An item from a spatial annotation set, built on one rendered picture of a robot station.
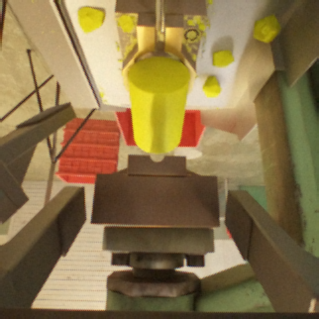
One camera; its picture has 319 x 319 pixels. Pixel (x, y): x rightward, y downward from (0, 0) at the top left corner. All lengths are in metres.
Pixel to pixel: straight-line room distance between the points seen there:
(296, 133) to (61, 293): 5.93
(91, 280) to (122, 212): 5.68
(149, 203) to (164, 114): 0.13
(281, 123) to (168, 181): 0.16
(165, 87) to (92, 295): 5.73
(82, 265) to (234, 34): 5.72
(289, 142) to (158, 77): 0.15
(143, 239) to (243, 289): 0.10
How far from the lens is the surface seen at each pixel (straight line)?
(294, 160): 0.27
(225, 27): 0.32
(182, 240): 0.20
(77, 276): 5.91
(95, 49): 0.35
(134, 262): 0.23
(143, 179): 0.17
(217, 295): 0.23
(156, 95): 0.24
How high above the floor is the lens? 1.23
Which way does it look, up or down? 18 degrees down
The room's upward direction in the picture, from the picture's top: 179 degrees counter-clockwise
